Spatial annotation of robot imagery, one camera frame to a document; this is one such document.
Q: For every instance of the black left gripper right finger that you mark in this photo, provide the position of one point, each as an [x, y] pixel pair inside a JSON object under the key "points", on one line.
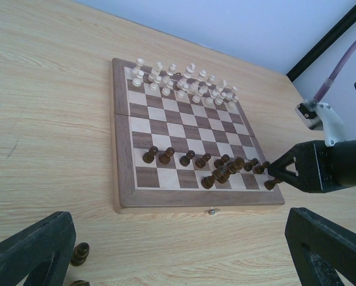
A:
{"points": [[320, 249]]}

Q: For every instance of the dark chess piece table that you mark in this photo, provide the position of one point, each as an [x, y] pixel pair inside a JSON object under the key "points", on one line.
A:
{"points": [[80, 254], [80, 283]]}

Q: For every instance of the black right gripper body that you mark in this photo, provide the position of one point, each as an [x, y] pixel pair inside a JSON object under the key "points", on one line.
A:
{"points": [[334, 156]]}

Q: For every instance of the white chess piece back left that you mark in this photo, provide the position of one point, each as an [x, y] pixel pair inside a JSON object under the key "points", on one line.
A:
{"points": [[138, 65]]}

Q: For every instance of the dark rook board corner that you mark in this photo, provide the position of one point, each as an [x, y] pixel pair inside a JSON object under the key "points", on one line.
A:
{"points": [[270, 184]]}

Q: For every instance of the white pawn front left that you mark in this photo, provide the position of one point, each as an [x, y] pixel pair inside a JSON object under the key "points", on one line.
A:
{"points": [[138, 79]]}

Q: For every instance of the dark chess piece right side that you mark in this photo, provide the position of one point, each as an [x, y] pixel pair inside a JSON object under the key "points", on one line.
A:
{"points": [[248, 166]]}

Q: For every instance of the black frame post back right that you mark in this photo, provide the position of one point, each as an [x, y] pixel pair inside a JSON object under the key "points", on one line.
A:
{"points": [[323, 44]]}

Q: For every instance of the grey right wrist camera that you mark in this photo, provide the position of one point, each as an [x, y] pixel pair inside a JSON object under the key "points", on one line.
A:
{"points": [[310, 118]]}

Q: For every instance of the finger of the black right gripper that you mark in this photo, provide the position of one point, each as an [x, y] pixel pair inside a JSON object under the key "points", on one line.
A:
{"points": [[299, 167]]}

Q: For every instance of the white pawn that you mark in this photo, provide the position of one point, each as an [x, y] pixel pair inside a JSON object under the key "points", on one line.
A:
{"points": [[138, 79], [232, 99]]}

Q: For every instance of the white pawn front right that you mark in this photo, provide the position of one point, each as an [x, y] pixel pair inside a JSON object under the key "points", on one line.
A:
{"points": [[232, 99]]}

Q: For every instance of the dark chess piece table front left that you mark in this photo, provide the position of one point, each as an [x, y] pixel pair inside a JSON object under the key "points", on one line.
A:
{"points": [[80, 283]]}

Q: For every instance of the wooden chess board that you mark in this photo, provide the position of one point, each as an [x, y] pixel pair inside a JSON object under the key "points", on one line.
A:
{"points": [[187, 111]]}

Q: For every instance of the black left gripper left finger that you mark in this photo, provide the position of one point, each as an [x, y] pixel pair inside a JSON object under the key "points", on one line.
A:
{"points": [[39, 254]]}

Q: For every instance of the dark chess piece table far left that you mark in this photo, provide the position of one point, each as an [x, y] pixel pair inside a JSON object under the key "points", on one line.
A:
{"points": [[80, 254]]}

